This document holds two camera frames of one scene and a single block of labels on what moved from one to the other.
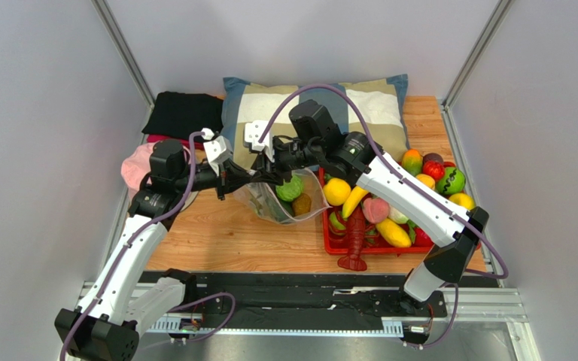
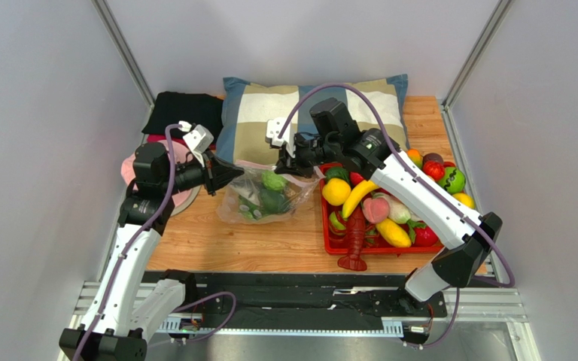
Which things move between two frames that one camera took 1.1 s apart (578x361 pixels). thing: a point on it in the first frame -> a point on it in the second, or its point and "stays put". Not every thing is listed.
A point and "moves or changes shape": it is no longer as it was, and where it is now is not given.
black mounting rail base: x=287 y=296 stays put
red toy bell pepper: x=433 y=168 stays put
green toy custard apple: x=289 y=191 moves or changes shape
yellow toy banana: x=355 y=196 stays put
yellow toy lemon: x=336 y=191 stays put
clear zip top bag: x=302 y=196 moves or changes shape
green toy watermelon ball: x=453 y=181 stays put
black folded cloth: x=179 y=114 stays put
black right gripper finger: x=276 y=177 -> x=284 y=167
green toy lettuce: x=275 y=208 -> x=249 y=210
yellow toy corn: x=393 y=234 stays put
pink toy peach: x=375 y=210 stays put
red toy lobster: x=354 y=236 stays put
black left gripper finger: x=237 y=177 -> x=223 y=173
